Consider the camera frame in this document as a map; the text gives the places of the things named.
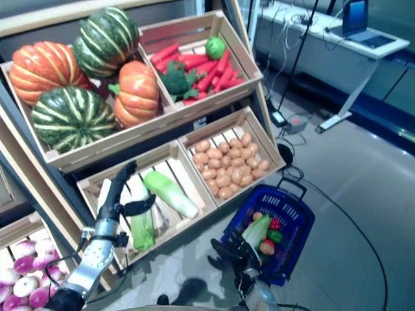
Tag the dark robot right hand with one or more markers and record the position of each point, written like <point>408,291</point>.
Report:
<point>238,254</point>

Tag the dark robot left hand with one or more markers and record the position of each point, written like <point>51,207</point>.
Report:
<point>111,197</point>

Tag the napa cabbage with dark leaves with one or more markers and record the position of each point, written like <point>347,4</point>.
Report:
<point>142,230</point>

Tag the blue plastic shopping basket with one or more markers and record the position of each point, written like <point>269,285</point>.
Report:
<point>291,214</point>

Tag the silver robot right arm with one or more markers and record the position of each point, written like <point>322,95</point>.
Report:
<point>259,293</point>

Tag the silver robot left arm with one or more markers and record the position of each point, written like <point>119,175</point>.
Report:
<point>94,259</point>

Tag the small napa cabbage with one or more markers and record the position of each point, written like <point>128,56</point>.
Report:
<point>257,228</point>

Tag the green bell pepper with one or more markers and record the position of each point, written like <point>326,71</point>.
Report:
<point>275,236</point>

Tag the small tan potato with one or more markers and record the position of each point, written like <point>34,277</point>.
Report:
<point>257,215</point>

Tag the red bell pepper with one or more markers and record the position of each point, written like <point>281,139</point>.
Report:
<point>275,224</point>

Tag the large wooden pumpkin crate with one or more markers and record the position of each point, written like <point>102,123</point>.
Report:
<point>97,150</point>

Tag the napa cabbage with pale stem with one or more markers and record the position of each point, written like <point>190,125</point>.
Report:
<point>172,194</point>

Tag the brown potato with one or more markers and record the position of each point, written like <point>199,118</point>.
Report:
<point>200,158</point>
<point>225,192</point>
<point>223,181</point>
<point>213,188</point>
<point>264,165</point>
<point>253,149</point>
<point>223,147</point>
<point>214,153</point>
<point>209,174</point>
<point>202,145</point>
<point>235,143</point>
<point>246,139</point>
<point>246,180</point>
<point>237,176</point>

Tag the wooden cabbage crate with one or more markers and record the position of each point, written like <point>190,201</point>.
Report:
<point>181,175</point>

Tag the purple white turnip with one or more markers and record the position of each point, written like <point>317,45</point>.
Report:
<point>24,249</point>
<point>43,261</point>
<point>8,277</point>
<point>23,265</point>
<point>55,273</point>
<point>39,297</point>
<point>25,286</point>
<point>43,246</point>
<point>14,304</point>
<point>4,293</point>

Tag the flat green striped pumpkin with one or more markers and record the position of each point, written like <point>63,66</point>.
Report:
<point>73,120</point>

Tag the wooden turnip crate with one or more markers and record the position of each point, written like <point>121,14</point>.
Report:
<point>19,226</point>

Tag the small orange striped pumpkin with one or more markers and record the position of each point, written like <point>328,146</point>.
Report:
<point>137,94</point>

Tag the black round floor object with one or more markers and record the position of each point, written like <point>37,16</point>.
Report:
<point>286,155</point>

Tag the wooden potato crate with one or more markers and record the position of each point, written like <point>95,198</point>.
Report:
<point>259,136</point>

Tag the red carrot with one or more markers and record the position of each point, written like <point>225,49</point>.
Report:
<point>226,78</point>
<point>223,63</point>
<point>207,67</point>
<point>206,81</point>
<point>163,53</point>
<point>194,99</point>
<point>235,83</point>
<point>194,60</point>
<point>165,63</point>

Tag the green broccoli head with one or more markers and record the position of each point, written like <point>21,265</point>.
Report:
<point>176,81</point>

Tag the black power adapter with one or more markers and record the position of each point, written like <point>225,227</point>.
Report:
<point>279,119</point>

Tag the gray box with red button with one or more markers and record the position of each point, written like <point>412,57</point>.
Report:
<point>297,123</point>

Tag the large orange striped pumpkin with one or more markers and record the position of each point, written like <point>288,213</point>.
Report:
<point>42,69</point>

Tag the tall green striped pumpkin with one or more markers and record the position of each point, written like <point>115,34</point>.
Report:
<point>107,40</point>

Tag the round light green vegetable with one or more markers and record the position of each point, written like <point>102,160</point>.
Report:
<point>215,47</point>

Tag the wooden carrot crate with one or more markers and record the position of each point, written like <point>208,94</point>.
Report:
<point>240,48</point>

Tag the black tripod pole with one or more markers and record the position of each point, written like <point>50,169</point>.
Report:
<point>300,48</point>

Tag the white standing desk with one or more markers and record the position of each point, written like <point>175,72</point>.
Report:
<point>366,52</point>

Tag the open laptop computer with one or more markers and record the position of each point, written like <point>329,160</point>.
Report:
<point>358,19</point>

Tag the wooden display shelf frame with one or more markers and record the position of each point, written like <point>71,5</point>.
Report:
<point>42,191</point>

